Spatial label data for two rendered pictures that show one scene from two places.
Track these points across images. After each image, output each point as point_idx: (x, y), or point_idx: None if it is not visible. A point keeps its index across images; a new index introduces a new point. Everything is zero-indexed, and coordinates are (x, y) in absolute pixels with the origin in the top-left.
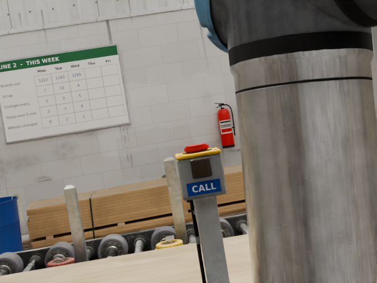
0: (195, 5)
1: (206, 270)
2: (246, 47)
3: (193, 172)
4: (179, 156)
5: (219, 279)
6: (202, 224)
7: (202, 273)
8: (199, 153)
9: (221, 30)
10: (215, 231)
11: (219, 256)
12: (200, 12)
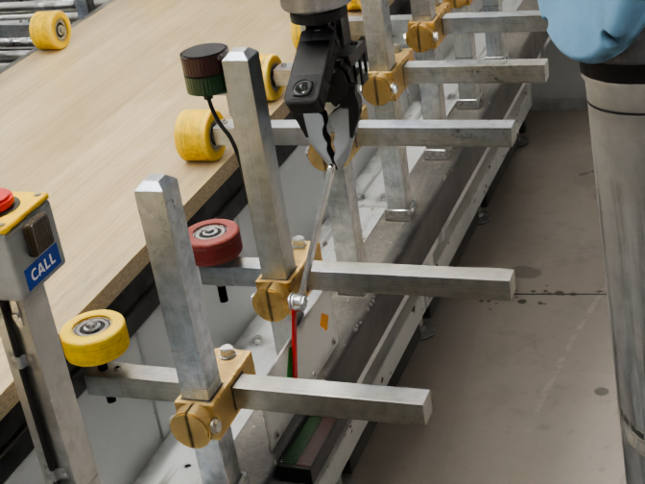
0: (628, 11)
1: (53, 402)
2: None
3: (35, 245)
4: (6, 226)
5: (68, 407)
6: (35, 329)
7: (36, 413)
8: (27, 209)
9: (639, 37)
10: (50, 333)
11: (61, 370)
12: (632, 20)
